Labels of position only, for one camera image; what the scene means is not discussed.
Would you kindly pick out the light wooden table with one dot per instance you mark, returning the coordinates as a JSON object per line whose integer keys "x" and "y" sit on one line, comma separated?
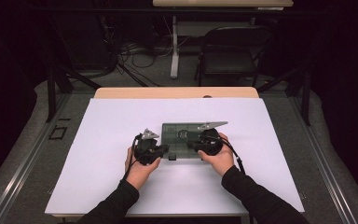
{"x": 155, "y": 92}

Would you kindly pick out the aluminium floor rail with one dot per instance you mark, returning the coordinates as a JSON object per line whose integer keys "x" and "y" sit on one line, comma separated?
{"x": 326, "y": 174}
{"x": 28, "y": 161}

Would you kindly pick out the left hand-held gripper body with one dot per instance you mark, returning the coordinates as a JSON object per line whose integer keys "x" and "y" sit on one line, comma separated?
{"x": 146, "y": 149}

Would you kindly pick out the black folding chair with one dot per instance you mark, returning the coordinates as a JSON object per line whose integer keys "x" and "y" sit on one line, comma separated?
{"x": 230, "y": 62}

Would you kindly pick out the white-legged wooden desk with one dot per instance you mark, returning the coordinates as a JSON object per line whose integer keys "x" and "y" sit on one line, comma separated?
{"x": 174, "y": 56}

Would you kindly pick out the black metal stand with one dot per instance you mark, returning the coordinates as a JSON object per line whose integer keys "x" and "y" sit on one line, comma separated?
{"x": 306, "y": 99}
{"x": 51, "y": 93}

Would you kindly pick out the person's left hand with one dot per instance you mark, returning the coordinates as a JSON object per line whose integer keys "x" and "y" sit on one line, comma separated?
{"x": 140, "y": 174}

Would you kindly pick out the grey plastic organizer box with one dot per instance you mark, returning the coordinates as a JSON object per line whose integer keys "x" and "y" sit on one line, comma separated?
{"x": 175, "y": 149}

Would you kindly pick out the person's right hand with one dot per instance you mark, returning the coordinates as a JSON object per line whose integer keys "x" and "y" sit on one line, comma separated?
{"x": 222, "y": 161}

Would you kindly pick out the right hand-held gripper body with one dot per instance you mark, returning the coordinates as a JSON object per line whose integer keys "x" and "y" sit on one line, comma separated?
{"x": 212, "y": 143}

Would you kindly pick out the white table board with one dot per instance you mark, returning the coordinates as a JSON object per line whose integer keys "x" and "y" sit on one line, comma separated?
{"x": 105, "y": 140}

